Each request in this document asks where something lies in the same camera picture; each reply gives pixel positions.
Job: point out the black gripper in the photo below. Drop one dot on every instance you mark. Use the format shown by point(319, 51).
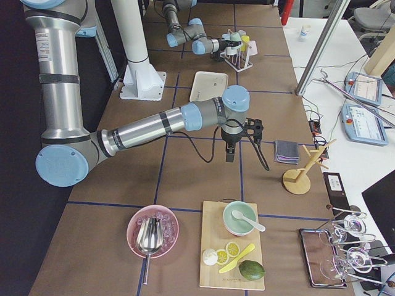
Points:
point(220, 45)
point(230, 139)

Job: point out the mint green cup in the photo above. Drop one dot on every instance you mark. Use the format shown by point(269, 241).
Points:
point(235, 37)

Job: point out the cream rabbit tray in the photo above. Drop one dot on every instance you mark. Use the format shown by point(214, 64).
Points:
point(207, 85)

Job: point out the yellow cup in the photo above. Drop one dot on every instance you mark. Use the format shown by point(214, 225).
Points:
point(245, 43)

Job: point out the pink cup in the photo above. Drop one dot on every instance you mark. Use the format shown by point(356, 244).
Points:
point(251, 48)

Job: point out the paper cup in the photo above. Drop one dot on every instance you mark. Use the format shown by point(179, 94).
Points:
point(304, 32)

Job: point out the metal tray with glasses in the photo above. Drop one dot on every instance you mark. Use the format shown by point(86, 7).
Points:
point(333, 252)

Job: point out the grey folded cloth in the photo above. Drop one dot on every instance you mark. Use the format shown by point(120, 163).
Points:
point(286, 152)

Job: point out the white spoon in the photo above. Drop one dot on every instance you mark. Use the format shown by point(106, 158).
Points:
point(239, 215)

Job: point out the red cylinder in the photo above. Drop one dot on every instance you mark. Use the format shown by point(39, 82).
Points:
point(286, 11)

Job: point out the wooden mug tree stand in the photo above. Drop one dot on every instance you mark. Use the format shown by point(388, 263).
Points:
point(296, 181)

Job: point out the green bowl on pink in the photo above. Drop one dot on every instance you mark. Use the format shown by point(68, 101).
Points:
point(236, 226)

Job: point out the bamboo cutting board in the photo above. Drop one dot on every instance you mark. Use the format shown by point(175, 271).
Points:
point(216, 236)

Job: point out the lemon slice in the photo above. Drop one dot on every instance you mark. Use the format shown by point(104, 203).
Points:
point(222, 256)
point(233, 249)

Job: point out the pink bowl with ice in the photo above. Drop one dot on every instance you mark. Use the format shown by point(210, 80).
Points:
point(170, 228)

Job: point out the white garlic bulb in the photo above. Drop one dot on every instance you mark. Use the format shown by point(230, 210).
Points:
point(209, 257)

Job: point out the yellow plastic knife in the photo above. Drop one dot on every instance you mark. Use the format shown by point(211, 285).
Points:
point(231, 265)

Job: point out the black box with label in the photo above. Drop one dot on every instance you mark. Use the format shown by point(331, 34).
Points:
point(335, 190)

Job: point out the metal ice scoop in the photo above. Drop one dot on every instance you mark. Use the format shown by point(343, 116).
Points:
point(149, 241)

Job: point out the green lime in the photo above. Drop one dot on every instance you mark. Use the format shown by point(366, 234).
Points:
point(251, 270)

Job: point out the lower teach pendant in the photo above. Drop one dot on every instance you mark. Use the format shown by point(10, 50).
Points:
point(362, 125)

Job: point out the teach pendant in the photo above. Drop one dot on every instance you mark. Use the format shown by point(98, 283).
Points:
point(365, 88)
point(362, 125)

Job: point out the upper teach pendant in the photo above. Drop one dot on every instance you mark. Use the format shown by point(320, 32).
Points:
point(365, 88)

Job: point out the white wire cup rack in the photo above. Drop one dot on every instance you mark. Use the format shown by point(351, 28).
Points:
point(238, 60)

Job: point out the aluminium frame post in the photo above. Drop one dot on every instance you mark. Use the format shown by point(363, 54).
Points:
point(326, 34)

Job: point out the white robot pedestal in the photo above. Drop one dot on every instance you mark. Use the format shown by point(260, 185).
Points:
point(141, 80)

